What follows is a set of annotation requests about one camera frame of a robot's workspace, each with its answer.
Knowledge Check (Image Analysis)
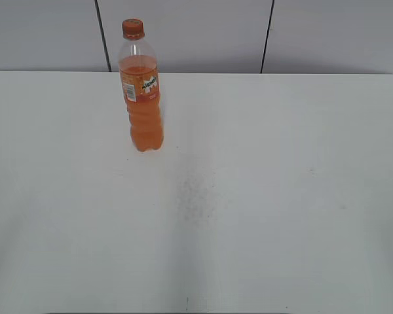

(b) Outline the orange soda bottle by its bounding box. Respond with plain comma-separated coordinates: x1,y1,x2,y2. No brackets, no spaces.
118,37,164,152

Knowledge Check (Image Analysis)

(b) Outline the orange bottle cap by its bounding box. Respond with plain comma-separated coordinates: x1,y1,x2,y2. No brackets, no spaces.
122,18,145,41

